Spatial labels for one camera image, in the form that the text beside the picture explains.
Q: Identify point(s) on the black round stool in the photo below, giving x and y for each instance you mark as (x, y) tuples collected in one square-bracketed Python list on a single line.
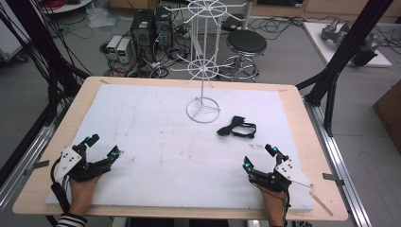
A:
[(246, 41)]

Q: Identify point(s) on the black computer tower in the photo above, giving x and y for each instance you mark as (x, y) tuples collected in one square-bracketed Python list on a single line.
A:
[(142, 30), (164, 26)]

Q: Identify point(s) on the black metal frame post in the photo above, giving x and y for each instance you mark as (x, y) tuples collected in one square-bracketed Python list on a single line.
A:
[(41, 41), (350, 47)]

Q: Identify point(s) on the black eye mask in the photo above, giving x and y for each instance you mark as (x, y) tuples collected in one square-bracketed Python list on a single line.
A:
[(237, 121)]

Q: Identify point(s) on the person's right hand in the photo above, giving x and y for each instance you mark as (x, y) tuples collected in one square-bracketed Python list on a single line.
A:
[(273, 205)]

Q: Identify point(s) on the grey metal bracket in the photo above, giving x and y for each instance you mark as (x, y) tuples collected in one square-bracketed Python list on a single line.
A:
[(332, 178), (38, 167)]

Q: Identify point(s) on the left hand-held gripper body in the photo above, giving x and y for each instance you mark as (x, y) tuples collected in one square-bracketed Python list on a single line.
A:
[(67, 161)]

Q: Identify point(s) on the white foam board mat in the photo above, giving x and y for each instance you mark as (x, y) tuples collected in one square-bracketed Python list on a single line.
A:
[(157, 142)]

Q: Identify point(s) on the white floor platform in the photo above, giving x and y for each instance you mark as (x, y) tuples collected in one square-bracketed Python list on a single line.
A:
[(318, 38)]

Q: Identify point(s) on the grey power supply unit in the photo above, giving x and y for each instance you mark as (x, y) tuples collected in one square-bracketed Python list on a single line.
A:
[(124, 50), (113, 45)]

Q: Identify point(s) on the wooden table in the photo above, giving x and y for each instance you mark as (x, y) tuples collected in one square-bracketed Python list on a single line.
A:
[(30, 203)]

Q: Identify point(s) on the white round table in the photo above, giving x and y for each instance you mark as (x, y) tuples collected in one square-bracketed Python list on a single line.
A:
[(67, 7)]

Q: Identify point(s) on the aluminium rail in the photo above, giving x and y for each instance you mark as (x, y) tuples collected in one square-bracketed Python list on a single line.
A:
[(339, 167), (19, 170)]

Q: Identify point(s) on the white equipment case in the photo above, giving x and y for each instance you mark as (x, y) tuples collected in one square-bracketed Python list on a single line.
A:
[(9, 41)]

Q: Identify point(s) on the person's left hand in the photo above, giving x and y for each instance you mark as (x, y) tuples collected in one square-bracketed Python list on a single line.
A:
[(81, 194)]

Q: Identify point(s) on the brown wooden cabinet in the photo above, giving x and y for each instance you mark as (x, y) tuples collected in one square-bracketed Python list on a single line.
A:
[(391, 116)]

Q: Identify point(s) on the clear plastic bag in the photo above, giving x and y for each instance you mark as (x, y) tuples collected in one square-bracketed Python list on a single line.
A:
[(101, 17)]

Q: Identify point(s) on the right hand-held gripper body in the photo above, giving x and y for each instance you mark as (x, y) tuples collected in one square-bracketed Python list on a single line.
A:
[(291, 171)]

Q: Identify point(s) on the thin wooden stick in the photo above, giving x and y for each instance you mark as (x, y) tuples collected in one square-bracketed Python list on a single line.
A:
[(321, 204)]

